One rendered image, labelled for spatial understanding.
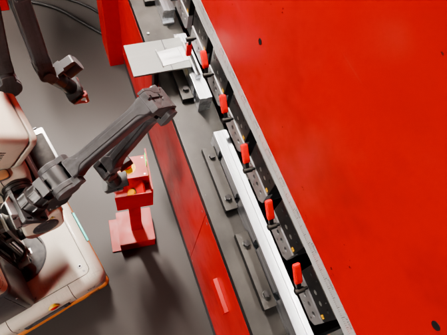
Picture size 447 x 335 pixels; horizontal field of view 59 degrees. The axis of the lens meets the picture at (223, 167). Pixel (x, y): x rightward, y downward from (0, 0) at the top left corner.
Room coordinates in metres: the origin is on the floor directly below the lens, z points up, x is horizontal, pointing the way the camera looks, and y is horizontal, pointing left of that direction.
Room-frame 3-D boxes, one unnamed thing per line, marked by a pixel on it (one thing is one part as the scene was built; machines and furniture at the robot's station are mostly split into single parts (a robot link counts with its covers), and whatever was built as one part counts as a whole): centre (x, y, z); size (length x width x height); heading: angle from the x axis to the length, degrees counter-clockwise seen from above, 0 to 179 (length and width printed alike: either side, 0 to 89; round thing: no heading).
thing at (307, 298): (0.33, -0.39, 1.26); 0.15 x 0.09 x 0.17; 38
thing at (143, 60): (1.16, 0.45, 1.00); 0.26 x 0.18 x 0.01; 128
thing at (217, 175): (0.74, 0.00, 0.89); 0.30 x 0.05 x 0.03; 38
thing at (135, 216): (0.66, 0.37, 0.39); 0.06 x 0.06 x 0.54; 32
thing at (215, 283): (0.35, -0.18, 0.59); 0.15 x 0.02 x 0.07; 38
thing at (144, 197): (0.66, 0.37, 0.75); 0.20 x 0.16 x 0.18; 32
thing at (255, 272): (0.43, -0.25, 0.89); 0.30 x 0.05 x 0.03; 38
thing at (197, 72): (1.23, 0.31, 0.99); 0.20 x 0.03 x 0.03; 38
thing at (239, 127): (0.80, -0.02, 1.26); 0.15 x 0.09 x 0.17; 38
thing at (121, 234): (0.65, 0.39, 0.06); 0.25 x 0.20 x 0.12; 122
